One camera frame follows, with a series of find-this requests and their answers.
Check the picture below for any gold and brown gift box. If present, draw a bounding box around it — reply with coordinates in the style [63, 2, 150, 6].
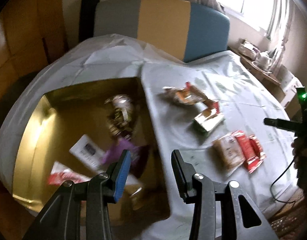
[12, 77, 170, 225]

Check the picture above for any wooden side table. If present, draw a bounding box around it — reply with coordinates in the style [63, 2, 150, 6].
[228, 46, 281, 92]

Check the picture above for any black and gold snack packet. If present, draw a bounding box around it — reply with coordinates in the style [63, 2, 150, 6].
[104, 94, 136, 140]

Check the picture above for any black chair back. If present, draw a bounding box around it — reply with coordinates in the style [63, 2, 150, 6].
[78, 0, 100, 43]

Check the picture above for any white sachet with black label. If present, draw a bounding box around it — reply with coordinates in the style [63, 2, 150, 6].
[69, 134, 142, 186]

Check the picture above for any light blue patterned tablecloth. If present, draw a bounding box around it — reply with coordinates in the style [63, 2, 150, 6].
[0, 34, 297, 239]

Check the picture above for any white cardboard box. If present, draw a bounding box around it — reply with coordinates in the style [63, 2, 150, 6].
[277, 65, 303, 109]

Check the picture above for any clear orange snack packet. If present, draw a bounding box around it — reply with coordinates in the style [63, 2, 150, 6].
[163, 86, 202, 106]

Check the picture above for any right side curtain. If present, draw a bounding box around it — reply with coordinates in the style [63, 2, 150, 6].
[266, 0, 295, 74]

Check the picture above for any grey yellow blue sofa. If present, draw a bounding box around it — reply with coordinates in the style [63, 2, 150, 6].
[94, 0, 230, 62]

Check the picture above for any black cable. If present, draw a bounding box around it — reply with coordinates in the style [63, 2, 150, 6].
[270, 154, 298, 204]

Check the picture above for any large red snack packet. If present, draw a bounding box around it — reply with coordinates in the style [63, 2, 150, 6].
[232, 131, 263, 174]

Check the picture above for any purple snack packet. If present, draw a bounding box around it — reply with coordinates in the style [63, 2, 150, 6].
[101, 138, 140, 165]

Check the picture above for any red white round-logo packet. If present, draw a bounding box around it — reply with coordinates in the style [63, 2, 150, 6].
[47, 161, 91, 186]

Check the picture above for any beige pastry packet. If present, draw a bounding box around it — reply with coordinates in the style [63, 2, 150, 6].
[213, 133, 245, 176]

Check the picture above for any white teapot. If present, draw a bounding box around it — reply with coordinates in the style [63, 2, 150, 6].
[256, 51, 272, 68]

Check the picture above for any green yellow cracker pack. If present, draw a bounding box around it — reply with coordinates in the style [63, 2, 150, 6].
[193, 109, 225, 133]

